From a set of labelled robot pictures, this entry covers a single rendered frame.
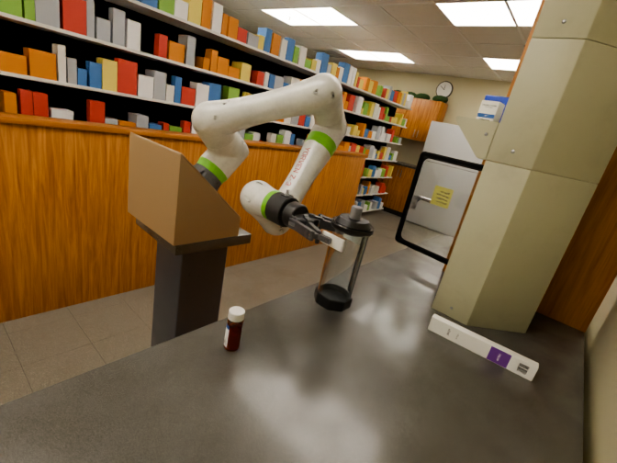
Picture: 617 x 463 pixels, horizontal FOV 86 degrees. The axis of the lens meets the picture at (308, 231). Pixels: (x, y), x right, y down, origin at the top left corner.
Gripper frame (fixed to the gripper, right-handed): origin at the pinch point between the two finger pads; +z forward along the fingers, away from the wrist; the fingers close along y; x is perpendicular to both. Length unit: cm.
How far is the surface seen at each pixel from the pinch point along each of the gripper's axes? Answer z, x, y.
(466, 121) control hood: 8.8, -34.3, 32.3
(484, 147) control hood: 15.5, -28.6, 32.3
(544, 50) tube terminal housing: 20, -53, 33
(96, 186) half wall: -177, 39, 3
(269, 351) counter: 2.4, 21.1, -24.5
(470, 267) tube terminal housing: 23.6, 4.3, 32.1
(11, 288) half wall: -177, 96, -40
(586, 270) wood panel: 50, 2, 69
